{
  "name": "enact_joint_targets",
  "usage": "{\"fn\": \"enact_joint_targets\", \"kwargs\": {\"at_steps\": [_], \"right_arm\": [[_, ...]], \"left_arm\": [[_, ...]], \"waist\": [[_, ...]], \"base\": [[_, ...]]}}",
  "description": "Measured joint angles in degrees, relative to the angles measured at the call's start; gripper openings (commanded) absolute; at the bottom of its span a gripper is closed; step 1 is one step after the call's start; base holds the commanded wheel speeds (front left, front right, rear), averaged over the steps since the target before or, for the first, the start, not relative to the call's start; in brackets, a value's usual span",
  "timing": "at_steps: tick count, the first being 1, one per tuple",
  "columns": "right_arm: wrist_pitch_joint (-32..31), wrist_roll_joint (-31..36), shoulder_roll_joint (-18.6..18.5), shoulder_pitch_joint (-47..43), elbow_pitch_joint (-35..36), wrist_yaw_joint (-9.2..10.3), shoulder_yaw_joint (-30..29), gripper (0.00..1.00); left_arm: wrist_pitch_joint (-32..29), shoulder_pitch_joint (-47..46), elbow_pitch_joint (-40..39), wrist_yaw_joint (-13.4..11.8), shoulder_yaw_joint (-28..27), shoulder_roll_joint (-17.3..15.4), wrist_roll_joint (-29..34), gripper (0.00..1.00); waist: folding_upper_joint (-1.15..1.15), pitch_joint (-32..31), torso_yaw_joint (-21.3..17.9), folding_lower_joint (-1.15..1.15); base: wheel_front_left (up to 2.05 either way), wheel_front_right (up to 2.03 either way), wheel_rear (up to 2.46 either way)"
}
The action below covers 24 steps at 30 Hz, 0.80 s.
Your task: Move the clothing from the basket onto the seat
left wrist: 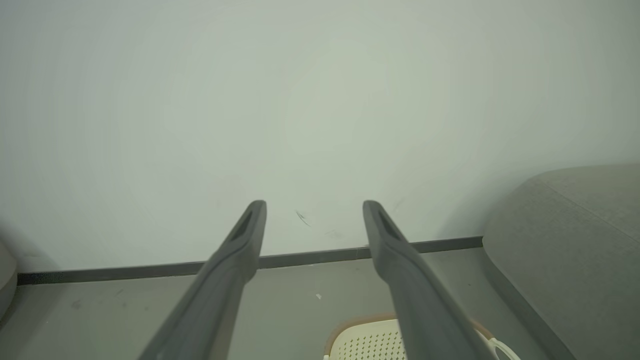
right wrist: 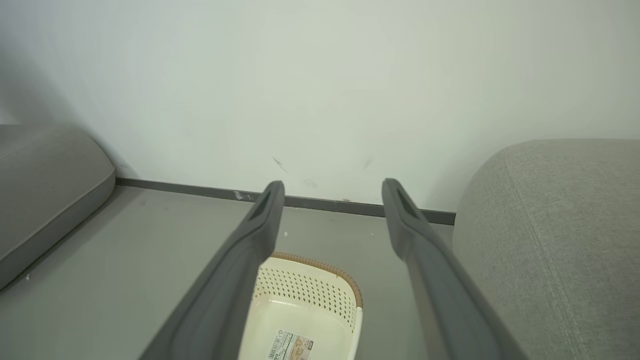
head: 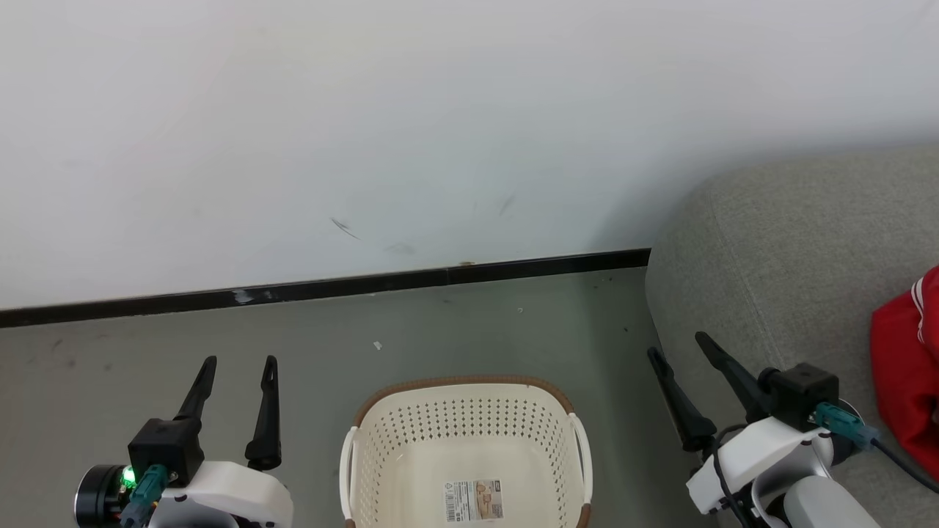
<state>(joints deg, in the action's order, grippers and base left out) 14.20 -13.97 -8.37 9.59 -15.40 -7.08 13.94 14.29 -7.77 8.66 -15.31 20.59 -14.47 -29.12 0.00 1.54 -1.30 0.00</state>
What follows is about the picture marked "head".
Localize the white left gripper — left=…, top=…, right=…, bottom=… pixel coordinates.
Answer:
left=158, top=356, right=294, bottom=528

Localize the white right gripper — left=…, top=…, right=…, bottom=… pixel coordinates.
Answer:
left=647, top=331, right=834, bottom=514

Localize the red jacket with white stripe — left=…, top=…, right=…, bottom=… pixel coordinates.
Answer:
left=871, top=304, right=939, bottom=479

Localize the grey fabric sofa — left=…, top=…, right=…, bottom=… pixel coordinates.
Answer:
left=646, top=147, right=939, bottom=528

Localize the black baseboard strip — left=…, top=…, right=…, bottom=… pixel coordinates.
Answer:
left=0, top=249, right=651, bottom=328

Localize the cream perforated laundry basket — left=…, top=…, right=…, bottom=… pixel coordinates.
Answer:
left=339, top=375, right=593, bottom=528

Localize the printed label sticker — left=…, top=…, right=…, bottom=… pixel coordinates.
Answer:
left=442, top=480, right=505, bottom=523

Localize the thin black right gripper cable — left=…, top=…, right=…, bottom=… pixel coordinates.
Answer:
left=706, top=424, right=758, bottom=528

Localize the teal-plug left camera cable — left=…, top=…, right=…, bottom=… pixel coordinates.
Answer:
left=120, top=463, right=171, bottom=528

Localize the teal-plug camera cable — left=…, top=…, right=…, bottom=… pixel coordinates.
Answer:
left=120, top=463, right=171, bottom=528
left=811, top=402, right=939, bottom=494

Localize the teal-plug right camera cable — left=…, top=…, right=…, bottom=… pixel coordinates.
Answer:
left=811, top=402, right=939, bottom=494

